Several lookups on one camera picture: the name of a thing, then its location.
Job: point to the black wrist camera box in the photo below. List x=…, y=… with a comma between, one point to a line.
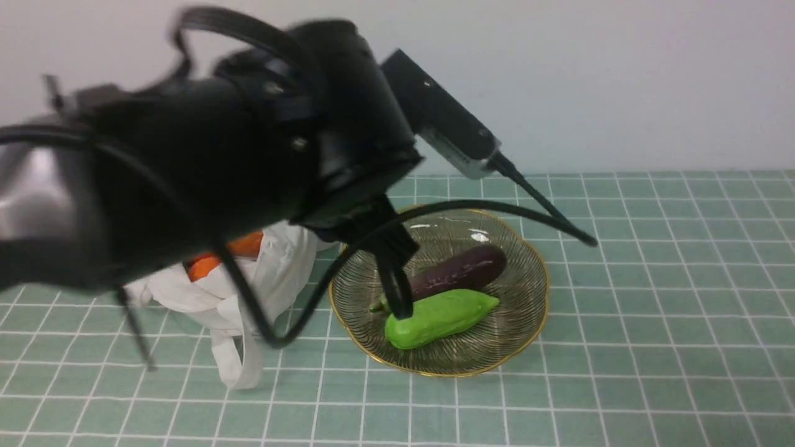
x=439, y=119

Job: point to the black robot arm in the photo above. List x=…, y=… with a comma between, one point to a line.
x=256, y=125

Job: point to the orange carrot lower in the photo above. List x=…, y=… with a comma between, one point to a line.
x=201, y=267

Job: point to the orange yellow vegetable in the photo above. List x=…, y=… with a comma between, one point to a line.
x=247, y=247

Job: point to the purple eggplant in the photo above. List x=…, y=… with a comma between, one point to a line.
x=473, y=269

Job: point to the glass plate with gold rim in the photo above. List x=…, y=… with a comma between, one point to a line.
x=522, y=289

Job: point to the white cloth tote bag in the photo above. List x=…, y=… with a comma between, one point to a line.
x=277, y=275

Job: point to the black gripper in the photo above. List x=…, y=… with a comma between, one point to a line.
x=359, y=143

